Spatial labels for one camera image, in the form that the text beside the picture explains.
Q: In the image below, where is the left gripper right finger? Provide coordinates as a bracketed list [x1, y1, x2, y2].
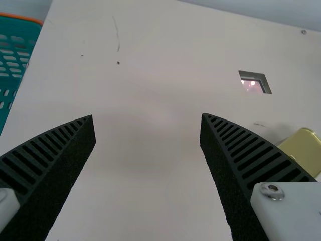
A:
[199, 112, 321, 241]

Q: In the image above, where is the gold rectangular tin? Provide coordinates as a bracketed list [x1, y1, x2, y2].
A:
[277, 127, 321, 180]

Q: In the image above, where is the teal shopping basket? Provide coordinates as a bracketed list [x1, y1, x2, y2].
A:
[0, 12, 44, 136]

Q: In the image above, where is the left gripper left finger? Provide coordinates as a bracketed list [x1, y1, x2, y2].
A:
[0, 114, 96, 241]

